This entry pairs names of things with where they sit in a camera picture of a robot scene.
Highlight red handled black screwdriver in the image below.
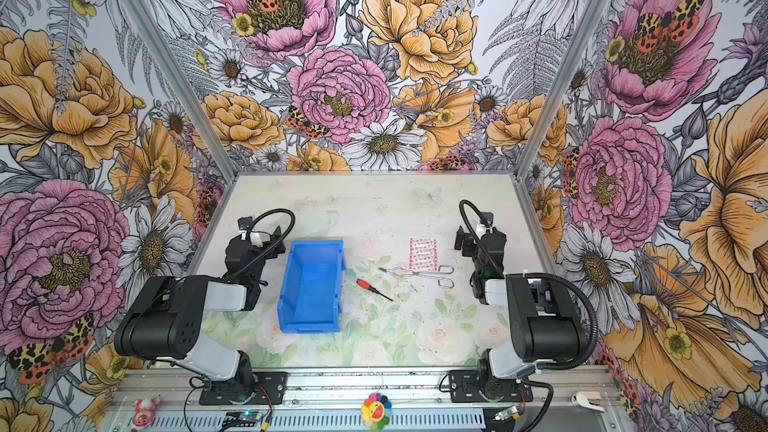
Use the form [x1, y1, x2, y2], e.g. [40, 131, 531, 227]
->
[356, 279, 392, 302]

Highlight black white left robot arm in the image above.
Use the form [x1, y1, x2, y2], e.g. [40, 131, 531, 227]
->
[114, 228, 285, 404]

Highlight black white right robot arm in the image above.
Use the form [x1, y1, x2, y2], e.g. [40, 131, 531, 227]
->
[448, 226, 594, 403]

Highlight blue plastic bin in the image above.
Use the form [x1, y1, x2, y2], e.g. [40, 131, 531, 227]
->
[277, 240, 346, 335]

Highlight silver metal scissors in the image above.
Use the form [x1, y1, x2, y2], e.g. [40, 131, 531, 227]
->
[378, 265, 455, 289]

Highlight red patterned white packet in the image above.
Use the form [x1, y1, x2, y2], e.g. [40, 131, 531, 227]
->
[409, 238, 438, 272]

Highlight green circuit board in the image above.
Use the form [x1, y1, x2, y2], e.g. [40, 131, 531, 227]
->
[222, 410, 265, 427]

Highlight white plastic hook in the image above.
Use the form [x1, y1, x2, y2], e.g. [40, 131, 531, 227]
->
[571, 391, 606, 413]

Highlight pink small figurine toy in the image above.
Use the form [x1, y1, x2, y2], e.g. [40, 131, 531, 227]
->
[130, 396, 162, 431]

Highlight rainbow flower smiley toy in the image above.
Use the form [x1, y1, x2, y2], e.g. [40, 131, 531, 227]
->
[361, 393, 392, 431]

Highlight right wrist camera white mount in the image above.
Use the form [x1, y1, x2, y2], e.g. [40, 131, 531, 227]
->
[475, 212, 494, 237]

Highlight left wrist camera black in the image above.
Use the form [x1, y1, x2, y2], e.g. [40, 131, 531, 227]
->
[237, 216, 254, 235]

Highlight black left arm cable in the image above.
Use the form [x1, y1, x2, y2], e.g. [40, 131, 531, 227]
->
[224, 208, 297, 283]

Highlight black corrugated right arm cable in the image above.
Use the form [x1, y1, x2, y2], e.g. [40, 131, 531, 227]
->
[458, 199, 601, 371]

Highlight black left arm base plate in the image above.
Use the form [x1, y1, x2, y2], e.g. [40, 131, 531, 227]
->
[199, 371, 288, 406]

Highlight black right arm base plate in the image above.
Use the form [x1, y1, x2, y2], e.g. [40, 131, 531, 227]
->
[440, 369, 533, 404]

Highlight aluminium frame post left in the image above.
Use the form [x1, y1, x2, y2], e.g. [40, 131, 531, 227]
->
[120, 0, 238, 186]

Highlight aluminium frame post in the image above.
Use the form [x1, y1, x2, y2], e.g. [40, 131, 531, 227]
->
[120, 0, 238, 186]
[516, 0, 611, 181]

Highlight white slotted cable duct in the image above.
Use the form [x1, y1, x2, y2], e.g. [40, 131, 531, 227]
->
[146, 408, 486, 431]

